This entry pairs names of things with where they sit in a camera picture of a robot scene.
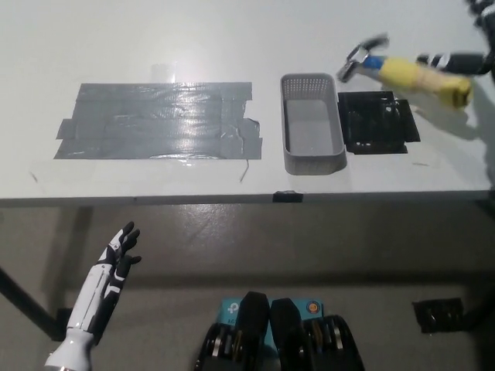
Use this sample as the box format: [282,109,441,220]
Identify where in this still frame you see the black robot torso blocks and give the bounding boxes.
[193,291,367,371]

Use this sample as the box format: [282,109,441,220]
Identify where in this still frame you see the black floor tape patch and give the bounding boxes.
[411,296,465,335]

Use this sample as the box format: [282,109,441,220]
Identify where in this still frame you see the black and white right hand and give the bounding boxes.
[416,0,495,77]

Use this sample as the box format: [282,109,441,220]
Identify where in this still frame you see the teal cardboard box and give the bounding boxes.
[220,298,324,345]

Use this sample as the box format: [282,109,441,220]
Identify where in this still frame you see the short black tape piece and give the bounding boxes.
[272,190,305,204]

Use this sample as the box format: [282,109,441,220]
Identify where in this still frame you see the grey perforated plastic basket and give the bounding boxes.
[280,73,348,175]

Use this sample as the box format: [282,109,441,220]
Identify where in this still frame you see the white and black left hand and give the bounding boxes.
[65,221,142,338]

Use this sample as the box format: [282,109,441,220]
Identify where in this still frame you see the grey duct tape patch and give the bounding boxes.
[53,80,264,162]

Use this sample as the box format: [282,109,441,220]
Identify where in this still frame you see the blue hammer with yellow cloth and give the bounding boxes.
[335,33,473,112]

